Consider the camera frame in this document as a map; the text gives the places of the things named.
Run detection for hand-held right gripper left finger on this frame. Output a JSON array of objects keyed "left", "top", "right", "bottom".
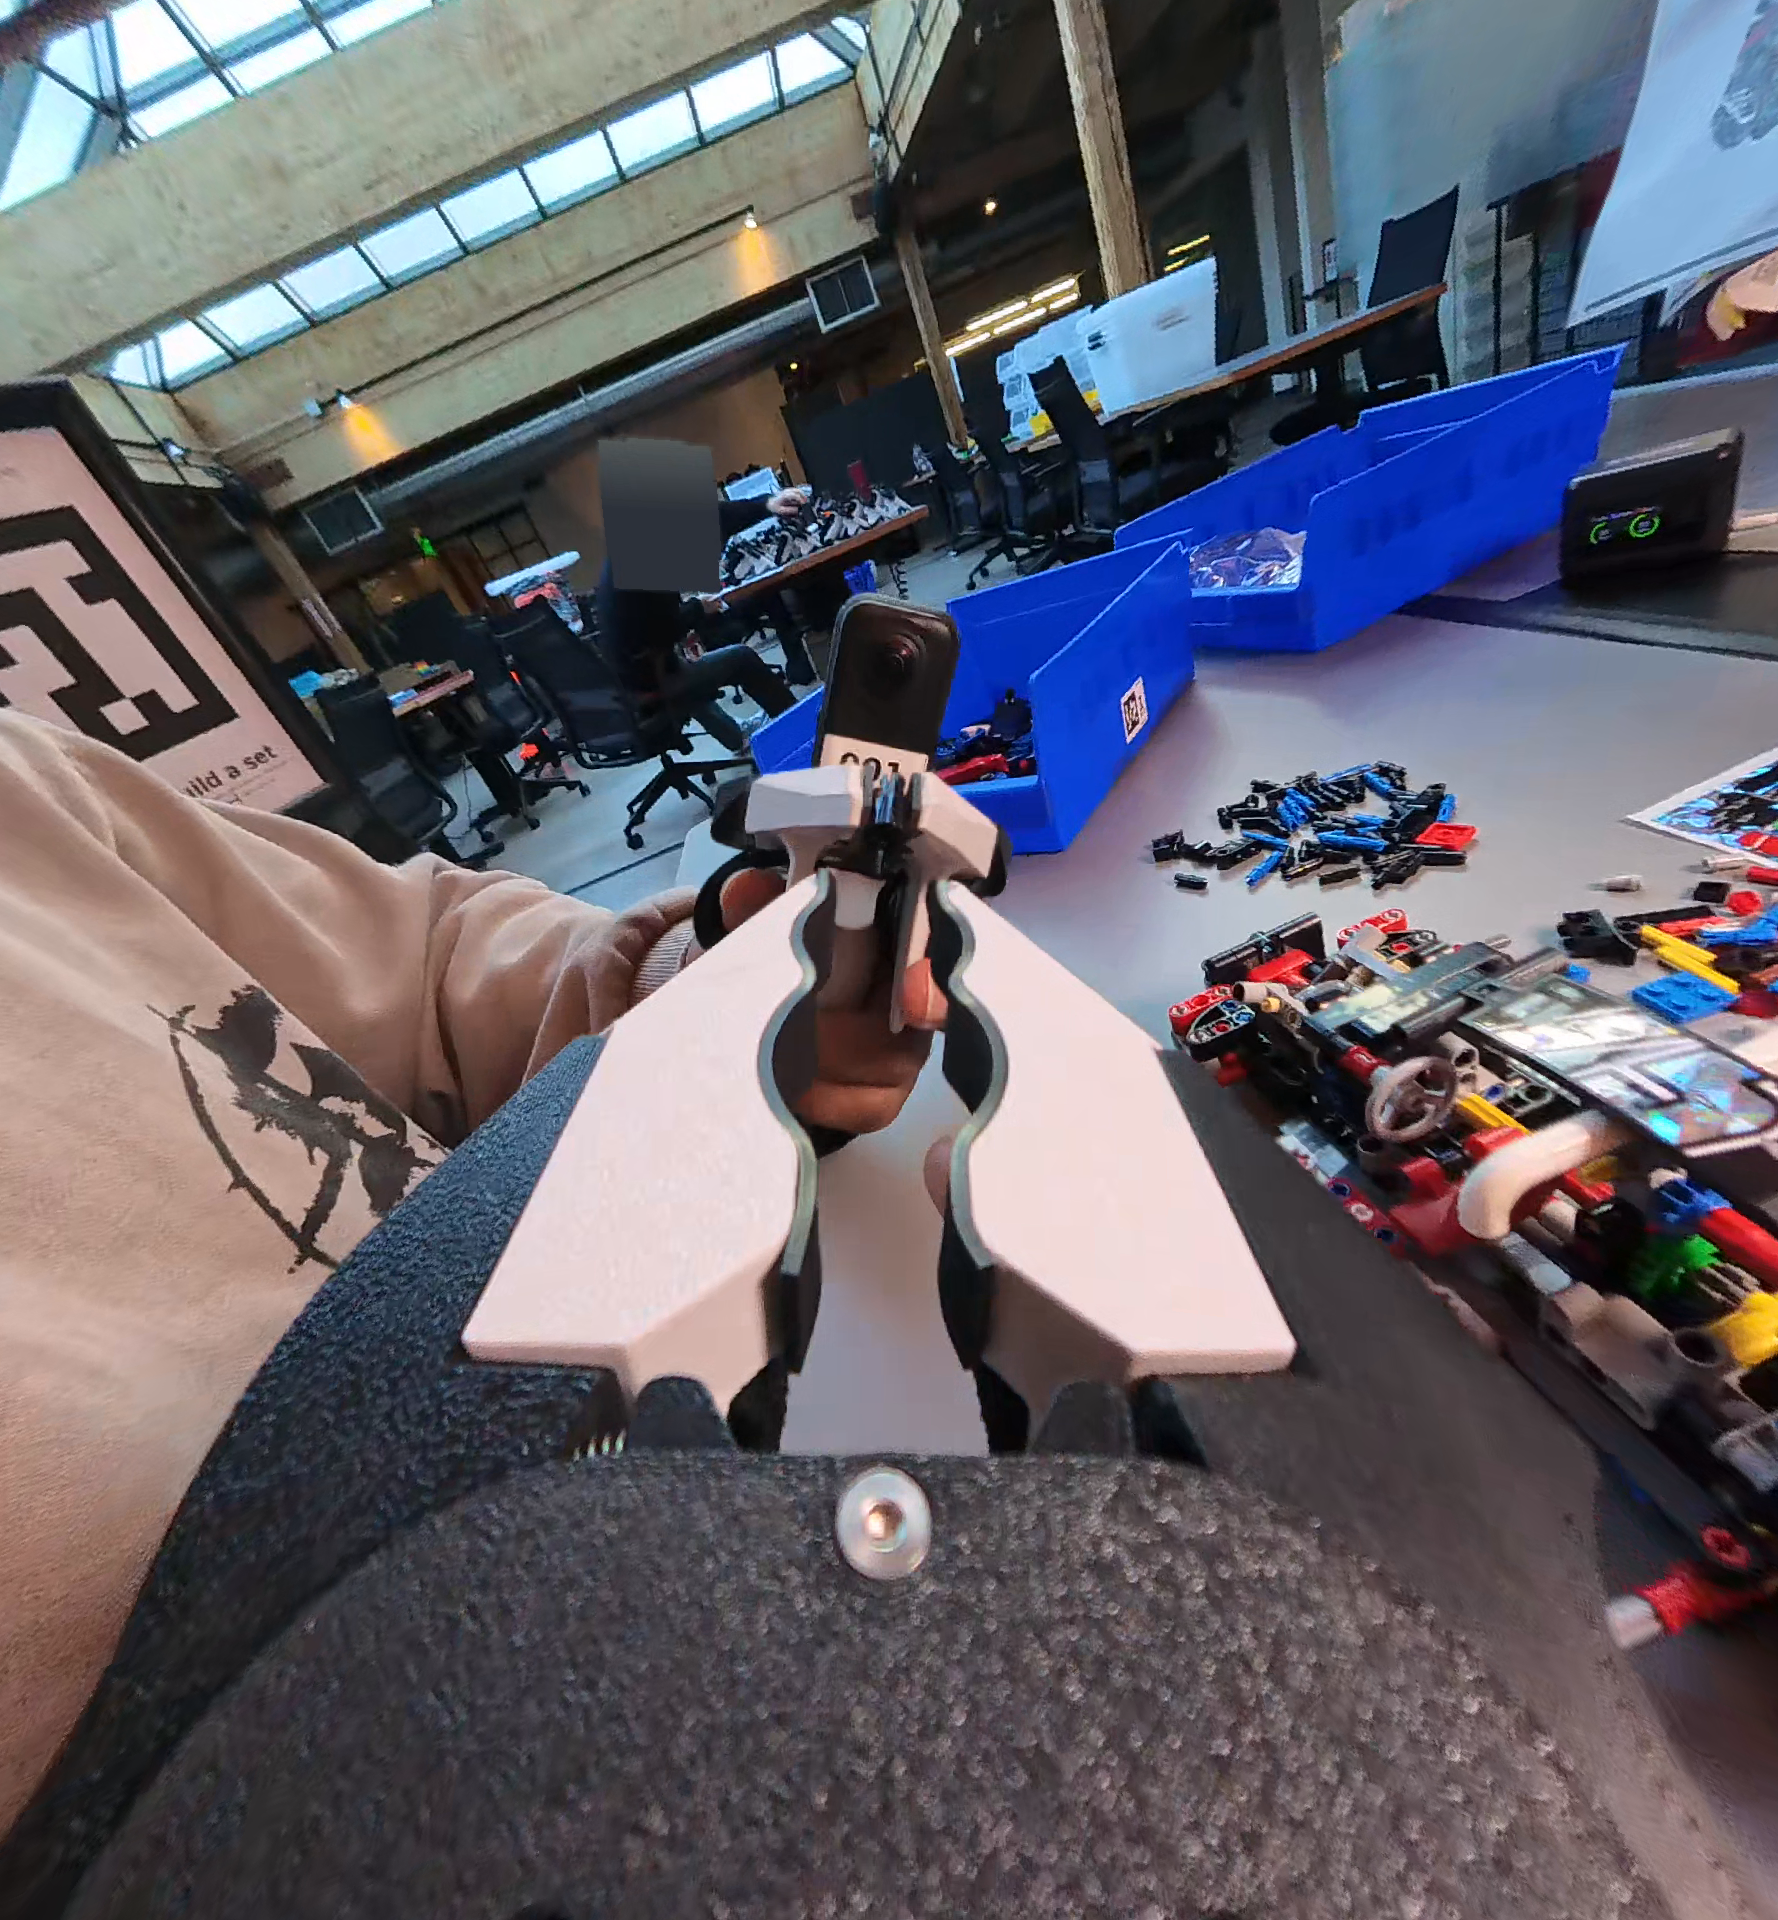
[{"left": 460, "top": 874, "right": 832, "bottom": 1450}]

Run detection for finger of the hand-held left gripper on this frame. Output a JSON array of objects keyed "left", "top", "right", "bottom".
[
  {"left": 899, "top": 782, "right": 1013, "bottom": 902},
  {"left": 741, "top": 773, "right": 880, "bottom": 883}
]

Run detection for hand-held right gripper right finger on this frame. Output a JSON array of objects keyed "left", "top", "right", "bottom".
[{"left": 925, "top": 879, "right": 1300, "bottom": 1453}]

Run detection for person's left forearm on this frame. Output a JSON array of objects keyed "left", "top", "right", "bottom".
[{"left": 416, "top": 862, "right": 699, "bottom": 1151}]

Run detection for red and black lego parts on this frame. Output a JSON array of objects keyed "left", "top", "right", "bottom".
[{"left": 930, "top": 691, "right": 1044, "bottom": 786}]

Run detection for clear bag of lego parts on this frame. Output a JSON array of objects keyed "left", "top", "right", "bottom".
[{"left": 1188, "top": 528, "right": 1307, "bottom": 592}]

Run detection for partly built lego car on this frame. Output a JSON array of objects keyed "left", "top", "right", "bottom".
[{"left": 1167, "top": 911, "right": 1778, "bottom": 1657}]

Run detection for pile of mixed lego pieces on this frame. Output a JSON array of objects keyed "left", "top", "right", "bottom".
[{"left": 1555, "top": 852, "right": 1778, "bottom": 1040}]

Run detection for lego instruction booklet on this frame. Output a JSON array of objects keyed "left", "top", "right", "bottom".
[{"left": 1565, "top": 0, "right": 1778, "bottom": 328}]

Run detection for person's left hand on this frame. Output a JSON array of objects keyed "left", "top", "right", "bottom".
[{"left": 720, "top": 871, "right": 954, "bottom": 1138}]

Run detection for wooden workbench with parts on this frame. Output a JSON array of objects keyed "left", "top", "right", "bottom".
[{"left": 714, "top": 487, "right": 933, "bottom": 606}]

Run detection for blue storage bin with tag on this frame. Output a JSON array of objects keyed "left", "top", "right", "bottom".
[{"left": 748, "top": 533, "right": 1199, "bottom": 859}]

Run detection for row of black office chairs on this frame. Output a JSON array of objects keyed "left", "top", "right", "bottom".
[{"left": 315, "top": 589, "right": 754, "bottom": 871}]

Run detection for pile of black blue pins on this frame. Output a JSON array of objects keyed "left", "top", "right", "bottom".
[{"left": 1149, "top": 761, "right": 1479, "bottom": 898}]

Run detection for grey ventilation pipe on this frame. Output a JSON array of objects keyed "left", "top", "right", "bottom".
[{"left": 359, "top": 293, "right": 833, "bottom": 516}]

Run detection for white plastic storage box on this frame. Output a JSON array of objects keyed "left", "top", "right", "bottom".
[{"left": 995, "top": 259, "right": 1221, "bottom": 421}]

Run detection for long wooden desk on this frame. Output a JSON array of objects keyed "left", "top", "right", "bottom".
[{"left": 1097, "top": 282, "right": 1450, "bottom": 427}]

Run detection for tall glass window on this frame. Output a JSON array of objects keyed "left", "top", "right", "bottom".
[
  {"left": 0, "top": 0, "right": 447, "bottom": 247},
  {"left": 106, "top": 14, "right": 870, "bottom": 390}
]

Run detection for black mesh office chair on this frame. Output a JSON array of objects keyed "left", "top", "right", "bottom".
[{"left": 1267, "top": 187, "right": 1462, "bottom": 449}]

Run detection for black framed marker sign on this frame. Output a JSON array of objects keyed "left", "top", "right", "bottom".
[{"left": 0, "top": 379, "right": 333, "bottom": 816}]

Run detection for black device with green display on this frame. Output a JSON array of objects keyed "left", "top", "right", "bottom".
[{"left": 1558, "top": 428, "right": 1747, "bottom": 589}]

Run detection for shiny sticker sheet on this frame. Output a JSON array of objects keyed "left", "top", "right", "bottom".
[{"left": 1627, "top": 715, "right": 1778, "bottom": 869}]

